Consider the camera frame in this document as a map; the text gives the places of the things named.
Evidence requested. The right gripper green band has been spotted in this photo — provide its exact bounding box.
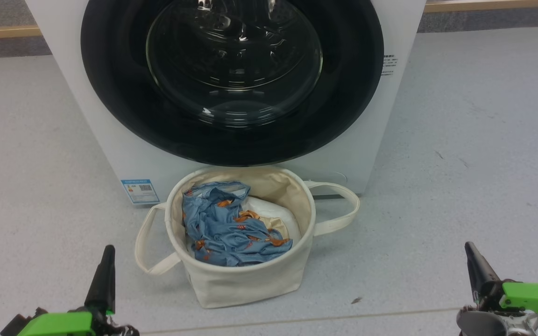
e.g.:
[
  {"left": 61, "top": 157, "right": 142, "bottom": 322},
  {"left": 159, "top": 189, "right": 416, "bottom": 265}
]
[{"left": 456, "top": 241, "right": 538, "bottom": 336}]

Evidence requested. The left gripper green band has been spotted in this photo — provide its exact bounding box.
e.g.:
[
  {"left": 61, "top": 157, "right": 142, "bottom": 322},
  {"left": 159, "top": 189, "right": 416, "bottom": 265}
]
[{"left": 0, "top": 245, "right": 140, "bottom": 336}]

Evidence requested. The blue garment with orange print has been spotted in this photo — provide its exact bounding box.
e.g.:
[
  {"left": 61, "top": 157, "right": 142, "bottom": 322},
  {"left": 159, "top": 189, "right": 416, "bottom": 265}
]
[{"left": 183, "top": 181, "right": 294, "bottom": 267}]

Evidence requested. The round black glass washer door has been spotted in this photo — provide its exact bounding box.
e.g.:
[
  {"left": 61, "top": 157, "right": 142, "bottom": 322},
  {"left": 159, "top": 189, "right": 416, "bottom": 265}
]
[{"left": 81, "top": 0, "right": 384, "bottom": 167}]

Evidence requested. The white front-load washing machine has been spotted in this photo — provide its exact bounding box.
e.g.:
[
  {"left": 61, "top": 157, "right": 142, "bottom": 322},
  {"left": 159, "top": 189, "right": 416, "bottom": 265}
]
[{"left": 25, "top": 0, "right": 426, "bottom": 206}]

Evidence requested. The blue energy label sticker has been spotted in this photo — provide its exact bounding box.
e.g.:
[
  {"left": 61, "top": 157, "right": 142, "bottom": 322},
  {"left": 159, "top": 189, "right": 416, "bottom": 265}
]
[{"left": 120, "top": 179, "right": 160, "bottom": 206}]

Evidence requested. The cream canvas laundry basket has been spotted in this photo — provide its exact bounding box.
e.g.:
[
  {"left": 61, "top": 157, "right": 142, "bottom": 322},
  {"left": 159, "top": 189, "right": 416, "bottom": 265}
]
[{"left": 134, "top": 166, "right": 361, "bottom": 309}]

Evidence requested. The white cloth in basket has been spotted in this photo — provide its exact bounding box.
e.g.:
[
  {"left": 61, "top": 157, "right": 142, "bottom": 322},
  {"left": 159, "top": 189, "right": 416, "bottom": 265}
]
[{"left": 240, "top": 196, "right": 302, "bottom": 244}]

